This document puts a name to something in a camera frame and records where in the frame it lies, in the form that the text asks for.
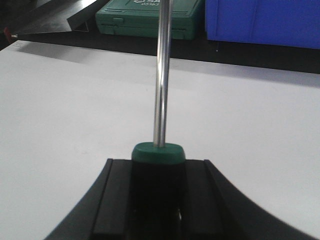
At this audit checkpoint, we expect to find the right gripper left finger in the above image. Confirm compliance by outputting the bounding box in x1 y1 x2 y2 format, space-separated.
46 158 132 240

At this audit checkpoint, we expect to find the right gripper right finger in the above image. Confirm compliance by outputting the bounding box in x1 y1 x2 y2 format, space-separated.
181 160 313 240

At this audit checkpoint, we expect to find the screwdriver green black handle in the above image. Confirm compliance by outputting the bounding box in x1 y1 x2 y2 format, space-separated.
129 0 185 240

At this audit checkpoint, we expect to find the green SATA tool case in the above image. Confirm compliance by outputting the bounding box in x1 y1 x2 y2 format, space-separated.
95 0 205 40

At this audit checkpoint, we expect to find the large blue plastic bin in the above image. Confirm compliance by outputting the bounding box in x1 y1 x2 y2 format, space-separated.
205 0 320 49

